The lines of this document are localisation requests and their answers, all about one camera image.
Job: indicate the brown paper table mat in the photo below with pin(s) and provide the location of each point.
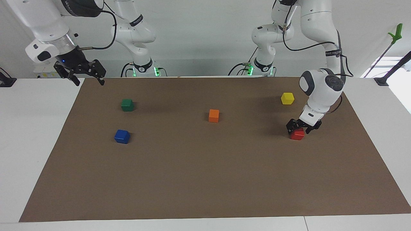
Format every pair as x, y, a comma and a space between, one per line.
205, 166

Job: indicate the thin pole with green tip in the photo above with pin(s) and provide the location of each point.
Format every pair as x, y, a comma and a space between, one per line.
397, 32

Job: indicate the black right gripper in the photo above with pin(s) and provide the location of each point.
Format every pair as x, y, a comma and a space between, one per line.
75, 61

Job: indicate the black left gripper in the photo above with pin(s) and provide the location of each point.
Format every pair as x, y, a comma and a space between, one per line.
306, 125

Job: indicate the blue wooden block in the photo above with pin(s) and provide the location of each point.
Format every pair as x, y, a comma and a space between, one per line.
122, 136

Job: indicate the red wooden block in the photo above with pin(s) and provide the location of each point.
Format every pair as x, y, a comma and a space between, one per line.
298, 135

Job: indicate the white box with yellow label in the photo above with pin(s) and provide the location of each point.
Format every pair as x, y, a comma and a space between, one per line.
45, 70

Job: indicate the orange wooden block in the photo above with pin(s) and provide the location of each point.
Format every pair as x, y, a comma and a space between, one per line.
214, 115

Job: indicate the black pole with clamp base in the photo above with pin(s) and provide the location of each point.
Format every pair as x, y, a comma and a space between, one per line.
382, 81

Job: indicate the green wooden block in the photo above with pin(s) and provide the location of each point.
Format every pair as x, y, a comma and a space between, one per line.
127, 105

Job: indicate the black table clamp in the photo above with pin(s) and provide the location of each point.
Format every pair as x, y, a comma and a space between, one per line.
6, 81

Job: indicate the yellow wooden block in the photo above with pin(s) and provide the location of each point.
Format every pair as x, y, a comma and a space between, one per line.
287, 98

